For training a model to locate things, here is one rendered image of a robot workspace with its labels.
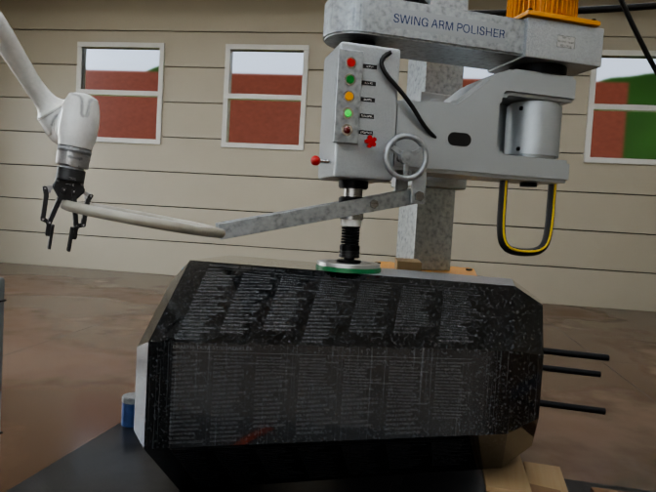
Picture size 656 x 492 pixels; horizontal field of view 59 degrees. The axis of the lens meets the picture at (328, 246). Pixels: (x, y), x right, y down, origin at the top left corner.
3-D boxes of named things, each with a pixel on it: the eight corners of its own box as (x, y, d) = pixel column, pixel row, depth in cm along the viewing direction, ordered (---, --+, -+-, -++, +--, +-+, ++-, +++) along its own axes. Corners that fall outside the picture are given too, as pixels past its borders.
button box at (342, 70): (355, 144, 183) (361, 53, 182) (358, 143, 181) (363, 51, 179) (331, 143, 181) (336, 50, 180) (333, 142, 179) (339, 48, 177)
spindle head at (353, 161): (412, 194, 212) (421, 69, 209) (438, 192, 190) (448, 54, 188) (316, 187, 203) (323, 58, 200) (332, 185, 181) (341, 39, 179)
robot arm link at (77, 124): (99, 151, 164) (88, 152, 175) (108, 97, 163) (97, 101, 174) (58, 143, 158) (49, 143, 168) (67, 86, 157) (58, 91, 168)
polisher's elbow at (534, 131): (491, 158, 215) (495, 105, 214) (531, 163, 223) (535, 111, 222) (528, 155, 198) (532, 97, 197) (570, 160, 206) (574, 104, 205)
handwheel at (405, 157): (416, 184, 192) (419, 138, 192) (429, 183, 183) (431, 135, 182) (373, 181, 189) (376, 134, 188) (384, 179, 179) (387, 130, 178)
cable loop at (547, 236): (548, 257, 216) (554, 171, 215) (553, 258, 213) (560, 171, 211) (492, 254, 211) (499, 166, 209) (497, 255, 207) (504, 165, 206)
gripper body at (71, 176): (57, 164, 160) (51, 198, 160) (89, 171, 164) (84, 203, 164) (54, 165, 166) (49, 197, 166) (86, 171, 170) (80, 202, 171)
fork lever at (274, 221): (408, 202, 210) (406, 188, 209) (430, 201, 191) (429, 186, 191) (217, 237, 194) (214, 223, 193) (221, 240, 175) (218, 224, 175)
